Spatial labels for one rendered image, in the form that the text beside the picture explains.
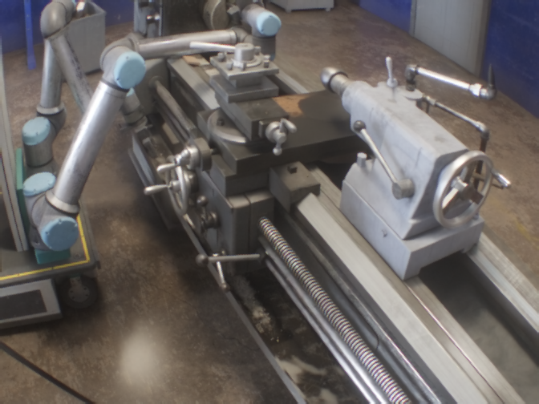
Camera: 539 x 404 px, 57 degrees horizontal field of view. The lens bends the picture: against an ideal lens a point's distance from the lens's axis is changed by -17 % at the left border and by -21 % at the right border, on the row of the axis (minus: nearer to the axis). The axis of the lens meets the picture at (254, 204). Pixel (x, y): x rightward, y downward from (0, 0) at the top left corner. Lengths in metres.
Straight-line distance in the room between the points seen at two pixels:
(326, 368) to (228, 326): 0.75
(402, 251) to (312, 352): 0.55
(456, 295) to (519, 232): 1.71
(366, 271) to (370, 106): 0.44
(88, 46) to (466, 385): 3.96
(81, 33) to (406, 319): 3.67
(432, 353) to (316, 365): 0.58
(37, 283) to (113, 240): 0.73
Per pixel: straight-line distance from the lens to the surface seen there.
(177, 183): 2.01
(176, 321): 2.49
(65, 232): 2.01
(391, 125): 1.53
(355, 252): 1.55
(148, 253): 2.82
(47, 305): 2.43
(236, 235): 1.81
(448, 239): 1.54
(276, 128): 1.67
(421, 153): 1.44
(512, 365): 1.57
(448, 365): 1.34
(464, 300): 1.68
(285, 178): 1.74
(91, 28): 4.57
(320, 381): 1.80
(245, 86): 1.82
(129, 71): 1.86
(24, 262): 2.40
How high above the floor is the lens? 1.85
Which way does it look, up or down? 37 degrees down
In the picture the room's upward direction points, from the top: 2 degrees clockwise
